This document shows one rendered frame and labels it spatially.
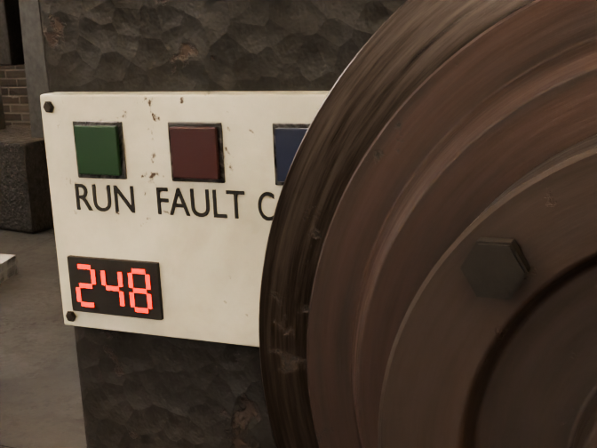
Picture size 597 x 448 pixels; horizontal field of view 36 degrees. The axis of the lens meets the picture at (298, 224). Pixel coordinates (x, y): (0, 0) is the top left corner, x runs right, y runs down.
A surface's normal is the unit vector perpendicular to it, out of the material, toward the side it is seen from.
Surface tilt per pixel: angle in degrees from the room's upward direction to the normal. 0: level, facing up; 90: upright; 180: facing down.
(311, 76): 90
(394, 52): 90
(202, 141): 90
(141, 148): 90
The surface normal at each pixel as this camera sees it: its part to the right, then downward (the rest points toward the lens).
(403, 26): -0.39, 0.23
